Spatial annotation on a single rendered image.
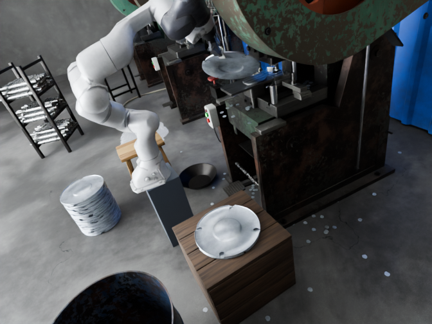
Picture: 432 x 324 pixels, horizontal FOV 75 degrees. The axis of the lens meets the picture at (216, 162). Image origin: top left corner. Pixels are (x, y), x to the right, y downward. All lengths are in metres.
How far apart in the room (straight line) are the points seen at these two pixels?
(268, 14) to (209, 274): 0.93
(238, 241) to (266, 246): 0.11
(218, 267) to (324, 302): 0.54
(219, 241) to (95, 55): 0.84
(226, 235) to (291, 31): 0.81
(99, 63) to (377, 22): 0.99
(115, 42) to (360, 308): 1.41
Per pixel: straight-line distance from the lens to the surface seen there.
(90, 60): 1.06
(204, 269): 1.18
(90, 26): 7.91
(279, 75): 1.54
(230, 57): 1.40
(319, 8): 1.18
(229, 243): 1.21
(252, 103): 1.52
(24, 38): 8.03
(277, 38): 1.00
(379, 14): 1.28
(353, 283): 1.53
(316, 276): 1.53
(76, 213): 2.03
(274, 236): 1.22
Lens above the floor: 1.29
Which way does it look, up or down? 34 degrees down
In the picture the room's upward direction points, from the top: 15 degrees counter-clockwise
